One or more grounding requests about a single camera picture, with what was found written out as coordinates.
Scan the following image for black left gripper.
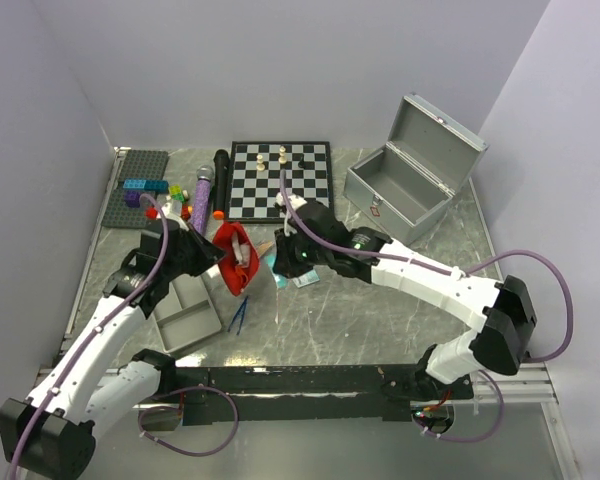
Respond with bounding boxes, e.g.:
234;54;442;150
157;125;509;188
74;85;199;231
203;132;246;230
164;222;228;280

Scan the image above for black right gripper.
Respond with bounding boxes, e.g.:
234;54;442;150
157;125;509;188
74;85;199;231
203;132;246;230
272;224;332;278

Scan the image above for bag of cotton swabs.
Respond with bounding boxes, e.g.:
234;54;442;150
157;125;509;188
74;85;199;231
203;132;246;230
255;241;275;258

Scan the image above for red first aid pouch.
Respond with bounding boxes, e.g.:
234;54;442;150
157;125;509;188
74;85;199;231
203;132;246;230
213;222;260;296

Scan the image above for grey plastic tray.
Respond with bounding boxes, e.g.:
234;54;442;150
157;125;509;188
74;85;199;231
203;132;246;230
153;275;222;354

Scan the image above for blue plastic tweezers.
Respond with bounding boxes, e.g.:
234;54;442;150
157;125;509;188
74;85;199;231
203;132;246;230
227;296;249;335

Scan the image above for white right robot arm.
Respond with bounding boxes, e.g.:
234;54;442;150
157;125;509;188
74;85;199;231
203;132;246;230
274;194;536;399

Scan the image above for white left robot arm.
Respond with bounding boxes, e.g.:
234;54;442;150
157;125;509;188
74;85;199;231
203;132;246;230
0;220;224;479

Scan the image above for light blue mask packet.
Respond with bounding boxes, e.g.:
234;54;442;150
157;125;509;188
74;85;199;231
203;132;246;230
268;256;320;289

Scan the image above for purple glitter microphone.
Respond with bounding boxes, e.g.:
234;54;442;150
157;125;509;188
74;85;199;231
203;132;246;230
190;165;214;236

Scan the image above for colourful lego car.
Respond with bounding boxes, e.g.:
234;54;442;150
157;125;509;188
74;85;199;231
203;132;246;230
166;184;193;221

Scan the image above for blue lego brick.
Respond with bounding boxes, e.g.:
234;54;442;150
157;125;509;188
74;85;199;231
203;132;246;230
122;178;169;194

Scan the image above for white chess pawn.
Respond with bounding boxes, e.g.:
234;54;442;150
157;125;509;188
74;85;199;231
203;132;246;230
256;154;265;172

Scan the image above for purple lego brick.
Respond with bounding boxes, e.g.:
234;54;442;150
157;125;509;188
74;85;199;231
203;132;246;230
124;190;141;208

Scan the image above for black white chessboard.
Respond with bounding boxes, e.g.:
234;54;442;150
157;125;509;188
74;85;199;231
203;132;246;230
224;141;334;224

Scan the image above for white chess queen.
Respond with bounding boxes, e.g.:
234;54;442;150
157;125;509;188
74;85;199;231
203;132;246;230
278;146;287;164

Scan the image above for lower grey lego baseplate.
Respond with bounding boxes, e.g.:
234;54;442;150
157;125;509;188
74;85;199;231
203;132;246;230
102;187;150;229

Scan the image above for grey lego baseplate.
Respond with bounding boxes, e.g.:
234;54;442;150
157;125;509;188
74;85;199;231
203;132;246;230
102;187;150;229
118;150;169;182

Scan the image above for upper grey lego baseplate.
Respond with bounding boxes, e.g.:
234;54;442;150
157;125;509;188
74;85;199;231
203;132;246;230
118;150;169;182

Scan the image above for grey metal case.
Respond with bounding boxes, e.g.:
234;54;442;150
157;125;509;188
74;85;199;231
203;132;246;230
344;93;488;245

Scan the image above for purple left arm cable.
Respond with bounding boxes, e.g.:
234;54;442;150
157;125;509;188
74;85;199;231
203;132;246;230
4;192;171;480

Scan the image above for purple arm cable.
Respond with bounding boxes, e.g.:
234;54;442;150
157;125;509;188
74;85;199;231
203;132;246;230
4;192;171;480
278;168;575;361

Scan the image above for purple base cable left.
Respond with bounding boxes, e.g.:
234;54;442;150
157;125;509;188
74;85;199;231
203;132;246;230
138;384;241;456

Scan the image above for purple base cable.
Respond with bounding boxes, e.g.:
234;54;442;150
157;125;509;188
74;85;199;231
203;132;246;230
419;369;506;446
138;384;241;456

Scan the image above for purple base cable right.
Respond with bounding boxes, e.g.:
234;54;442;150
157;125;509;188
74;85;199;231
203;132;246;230
419;369;506;446

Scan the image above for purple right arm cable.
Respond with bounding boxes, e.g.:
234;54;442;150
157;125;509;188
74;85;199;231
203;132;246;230
278;168;575;361

